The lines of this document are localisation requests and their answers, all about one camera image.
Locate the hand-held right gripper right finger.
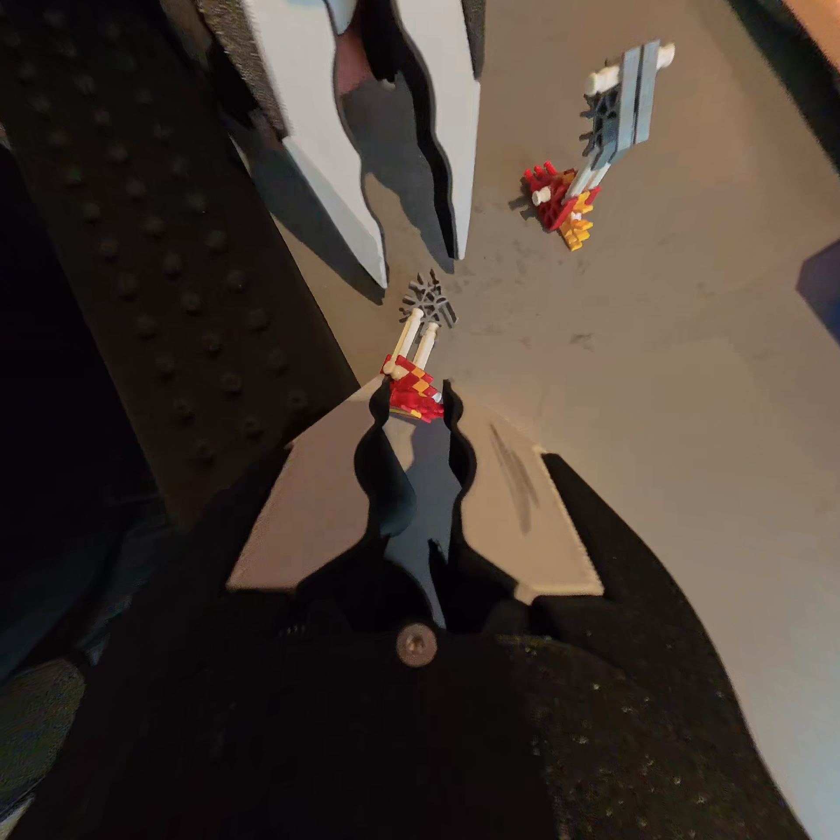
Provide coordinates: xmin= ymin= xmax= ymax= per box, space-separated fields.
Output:
xmin=441 ymin=378 xmax=605 ymax=605

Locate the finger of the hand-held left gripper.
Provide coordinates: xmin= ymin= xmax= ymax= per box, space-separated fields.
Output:
xmin=244 ymin=0 xmax=389 ymax=291
xmin=367 ymin=0 xmax=482 ymax=261

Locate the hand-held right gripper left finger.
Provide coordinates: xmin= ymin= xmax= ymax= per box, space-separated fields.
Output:
xmin=225 ymin=379 xmax=395 ymax=595

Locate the small red yellow toy assembly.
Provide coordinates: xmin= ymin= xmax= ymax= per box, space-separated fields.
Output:
xmin=381 ymin=314 xmax=447 ymax=425

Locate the grey snowflake connector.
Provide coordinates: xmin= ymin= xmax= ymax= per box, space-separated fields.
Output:
xmin=399 ymin=269 xmax=458 ymax=330

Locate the grey-topped red yellow toy assembly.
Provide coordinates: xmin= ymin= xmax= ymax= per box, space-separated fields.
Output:
xmin=521 ymin=41 xmax=677 ymax=253

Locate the black dimpled plastic panel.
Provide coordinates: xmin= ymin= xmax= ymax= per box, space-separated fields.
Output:
xmin=0 ymin=0 xmax=360 ymax=526

